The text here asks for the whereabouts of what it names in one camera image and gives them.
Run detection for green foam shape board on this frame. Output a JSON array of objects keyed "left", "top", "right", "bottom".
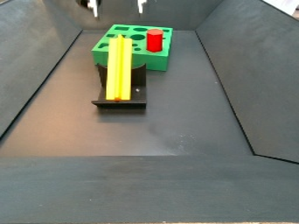
[{"left": 91, "top": 24, "right": 174, "bottom": 71}]

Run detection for yellow star-profile bar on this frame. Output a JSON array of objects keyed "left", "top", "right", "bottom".
[{"left": 106, "top": 34, "right": 132, "bottom": 102}]

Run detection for red hexagonal peg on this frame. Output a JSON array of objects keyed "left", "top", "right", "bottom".
[{"left": 147, "top": 29, "right": 164, "bottom": 53}]

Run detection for black curved fixture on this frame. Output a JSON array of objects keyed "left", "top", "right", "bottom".
[{"left": 91, "top": 64, "right": 147, "bottom": 109}]

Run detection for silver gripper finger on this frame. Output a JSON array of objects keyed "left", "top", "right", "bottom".
[
  {"left": 88, "top": 0, "right": 99, "bottom": 17},
  {"left": 136, "top": 0, "right": 147, "bottom": 14}
]

